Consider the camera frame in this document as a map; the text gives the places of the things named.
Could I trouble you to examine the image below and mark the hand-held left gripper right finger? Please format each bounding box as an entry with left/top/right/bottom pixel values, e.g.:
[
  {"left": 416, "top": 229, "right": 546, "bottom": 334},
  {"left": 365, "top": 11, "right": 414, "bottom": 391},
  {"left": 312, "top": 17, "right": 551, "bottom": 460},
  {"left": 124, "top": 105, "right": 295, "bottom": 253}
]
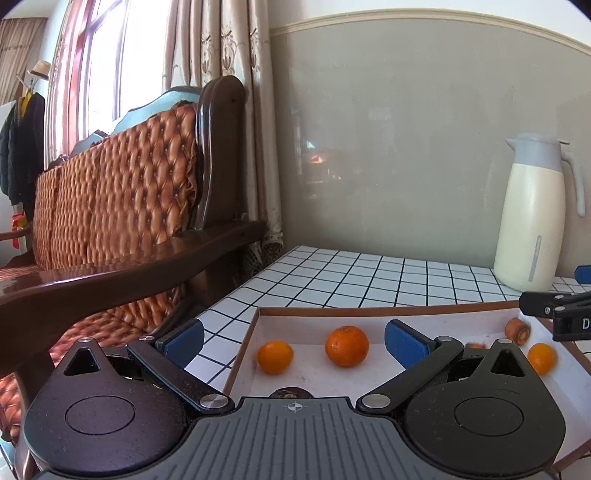
[{"left": 356, "top": 319, "right": 518, "bottom": 411}]

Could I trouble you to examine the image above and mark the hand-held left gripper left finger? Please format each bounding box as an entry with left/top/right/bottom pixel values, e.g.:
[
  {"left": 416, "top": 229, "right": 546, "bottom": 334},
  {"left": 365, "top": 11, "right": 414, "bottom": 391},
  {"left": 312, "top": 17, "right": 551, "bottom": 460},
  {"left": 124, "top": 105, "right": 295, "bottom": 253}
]
[{"left": 60, "top": 318, "right": 235, "bottom": 413}]

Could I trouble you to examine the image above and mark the small smooth orange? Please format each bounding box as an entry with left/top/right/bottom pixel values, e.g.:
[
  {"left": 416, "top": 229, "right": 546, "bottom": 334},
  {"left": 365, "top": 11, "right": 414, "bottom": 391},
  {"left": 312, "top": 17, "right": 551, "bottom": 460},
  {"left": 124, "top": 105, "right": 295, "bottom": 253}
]
[{"left": 527, "top": 342, "right": 558, "bottom": 376}]

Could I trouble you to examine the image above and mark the mandarin orange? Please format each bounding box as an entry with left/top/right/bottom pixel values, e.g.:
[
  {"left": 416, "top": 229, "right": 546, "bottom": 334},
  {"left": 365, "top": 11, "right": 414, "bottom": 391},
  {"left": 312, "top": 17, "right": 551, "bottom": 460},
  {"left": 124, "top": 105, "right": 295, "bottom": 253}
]
[
  {"left": 325, "top": 325, "right": 370, "bottom": 368},
  {"left": 257, "top": 340, "right": 294, "bottom": 375}
]

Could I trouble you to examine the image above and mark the white shallow tray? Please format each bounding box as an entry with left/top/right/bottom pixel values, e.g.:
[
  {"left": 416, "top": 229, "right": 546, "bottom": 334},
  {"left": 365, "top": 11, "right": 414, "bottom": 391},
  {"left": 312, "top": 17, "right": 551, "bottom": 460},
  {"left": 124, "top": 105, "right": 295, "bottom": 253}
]
[{"left": 224, "top": 300, "right": 591, "bottom": 472}]

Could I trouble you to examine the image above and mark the cream thermos jug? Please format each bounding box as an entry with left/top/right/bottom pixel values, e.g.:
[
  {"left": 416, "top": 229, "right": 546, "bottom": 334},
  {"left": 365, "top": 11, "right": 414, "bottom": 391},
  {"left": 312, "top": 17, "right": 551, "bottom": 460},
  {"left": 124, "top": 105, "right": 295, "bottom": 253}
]
[{"left": 493, "top": 133, "right": 587, "bottom": 292}]

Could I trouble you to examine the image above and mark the white checked tablecloth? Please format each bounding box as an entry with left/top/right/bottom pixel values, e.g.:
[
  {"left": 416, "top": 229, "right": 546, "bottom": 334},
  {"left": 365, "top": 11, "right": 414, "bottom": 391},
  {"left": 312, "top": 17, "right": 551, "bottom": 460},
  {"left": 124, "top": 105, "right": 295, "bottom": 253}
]
[{"left": 184, "top": 246, "right": 591, "bottom": 398}]

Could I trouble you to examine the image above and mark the wooden sofa with tufted cushions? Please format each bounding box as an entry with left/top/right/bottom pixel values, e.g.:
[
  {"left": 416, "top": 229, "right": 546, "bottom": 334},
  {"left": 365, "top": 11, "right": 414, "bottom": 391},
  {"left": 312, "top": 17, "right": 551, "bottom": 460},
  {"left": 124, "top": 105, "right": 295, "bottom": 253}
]
[{"left": 0, "top": 75, "right": 269, "bottom": 480}]

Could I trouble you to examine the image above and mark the beige patterned curtain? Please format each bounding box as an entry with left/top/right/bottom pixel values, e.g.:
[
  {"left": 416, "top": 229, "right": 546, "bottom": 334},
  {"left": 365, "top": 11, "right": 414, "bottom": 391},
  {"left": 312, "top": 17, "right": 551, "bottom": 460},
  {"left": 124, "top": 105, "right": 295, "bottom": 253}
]
[{"left": 161, "top": 0, "right": 285, "bottom": 280}]

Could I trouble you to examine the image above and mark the black jacket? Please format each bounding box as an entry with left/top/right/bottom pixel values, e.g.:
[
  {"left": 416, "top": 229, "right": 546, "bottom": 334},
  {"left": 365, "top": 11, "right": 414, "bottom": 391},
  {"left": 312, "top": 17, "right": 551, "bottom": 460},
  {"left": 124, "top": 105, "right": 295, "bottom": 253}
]
[{"left": 0, "top": 92, "right": 46, "bottom": 222}]

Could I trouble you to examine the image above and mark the straw hat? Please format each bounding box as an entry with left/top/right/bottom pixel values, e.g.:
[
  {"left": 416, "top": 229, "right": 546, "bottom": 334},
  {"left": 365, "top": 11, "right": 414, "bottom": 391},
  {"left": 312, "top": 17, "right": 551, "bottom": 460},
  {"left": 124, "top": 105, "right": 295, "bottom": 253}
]
[{"left": 26, "top": 60, "right": 52, "bottom": 82}]

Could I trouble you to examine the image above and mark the brown curtain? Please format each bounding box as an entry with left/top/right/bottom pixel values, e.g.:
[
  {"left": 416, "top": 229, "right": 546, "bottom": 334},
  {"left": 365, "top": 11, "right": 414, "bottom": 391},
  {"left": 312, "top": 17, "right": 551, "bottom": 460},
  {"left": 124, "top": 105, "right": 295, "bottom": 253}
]
[{"left": 0, "top": 17, "right": 49, "bottom": 104}]

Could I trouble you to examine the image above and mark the window with red frame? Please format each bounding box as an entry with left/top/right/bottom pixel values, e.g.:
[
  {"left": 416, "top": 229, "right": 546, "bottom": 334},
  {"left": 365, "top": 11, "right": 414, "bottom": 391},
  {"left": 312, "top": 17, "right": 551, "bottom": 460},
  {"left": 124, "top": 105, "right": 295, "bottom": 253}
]
[{"left": 45, "top": 0, "right": 172, "bottom": 163}]

